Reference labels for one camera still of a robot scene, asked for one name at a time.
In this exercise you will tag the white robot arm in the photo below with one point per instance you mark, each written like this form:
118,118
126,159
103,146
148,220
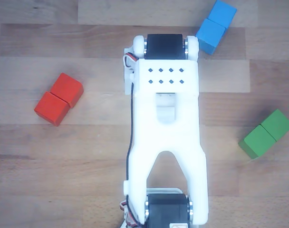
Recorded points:
144,118

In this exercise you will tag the long red block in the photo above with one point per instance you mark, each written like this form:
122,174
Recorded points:
59,99

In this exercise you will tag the long blue block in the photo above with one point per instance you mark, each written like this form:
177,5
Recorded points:
214,28

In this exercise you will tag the long green block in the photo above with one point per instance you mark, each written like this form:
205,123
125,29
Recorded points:
265,134

